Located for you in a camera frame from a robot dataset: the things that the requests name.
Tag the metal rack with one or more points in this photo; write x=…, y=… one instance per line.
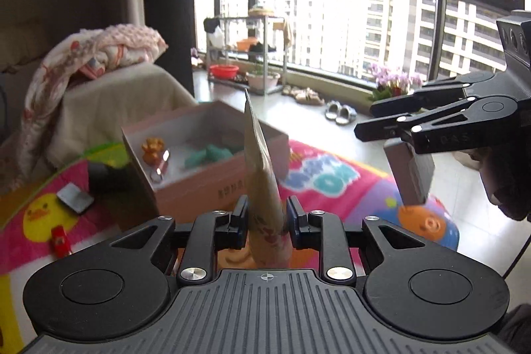
x=265, y=19

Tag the red basin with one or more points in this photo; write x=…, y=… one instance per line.
x=224, y=70

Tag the beige printed card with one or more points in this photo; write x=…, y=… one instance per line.
x=261, y=180

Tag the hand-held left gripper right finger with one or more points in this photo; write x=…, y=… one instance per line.
x=295, y=219

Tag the white hub with plug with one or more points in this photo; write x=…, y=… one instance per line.
x=408, y=175

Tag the pink flowers in pot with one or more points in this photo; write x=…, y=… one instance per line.
x=394, y=82

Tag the small red toy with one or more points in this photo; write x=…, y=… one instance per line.
x=61, y=242

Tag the beige sofa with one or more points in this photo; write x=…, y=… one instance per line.
x=124, y=97

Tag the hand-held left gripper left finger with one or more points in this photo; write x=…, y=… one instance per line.
x=240, y=213

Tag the colourful cartoon play mat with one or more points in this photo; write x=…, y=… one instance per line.
x=332, y=180

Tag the white plant pot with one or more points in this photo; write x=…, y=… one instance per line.
x=263, y=81

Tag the pink cardboard box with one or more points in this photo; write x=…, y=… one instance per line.
x=195, y=188

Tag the dark curtain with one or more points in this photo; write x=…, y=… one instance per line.
x=166, y=5

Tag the grey slipper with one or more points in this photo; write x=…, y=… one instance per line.
x=333, y=110
x=346, y=115

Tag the person's right hand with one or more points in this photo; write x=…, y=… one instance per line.
x=510, y=180

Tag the black wedge-shaped object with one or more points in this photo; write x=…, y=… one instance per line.
x=103, y=175

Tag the beige sandal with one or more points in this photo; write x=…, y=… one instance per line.
x=311, y=99
x=290, y=90

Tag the red tube with silver caps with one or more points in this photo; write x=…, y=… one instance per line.
x=161, y=167

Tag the floral pink blanket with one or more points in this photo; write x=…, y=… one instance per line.
x=62, y=59

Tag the white charger plug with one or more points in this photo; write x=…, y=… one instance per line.
x=74, y=197

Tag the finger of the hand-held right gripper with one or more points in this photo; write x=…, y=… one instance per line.
x=435, y=92
x=456, y=130

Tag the brown teddy bear plush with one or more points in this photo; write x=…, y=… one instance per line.
x=151, y=150

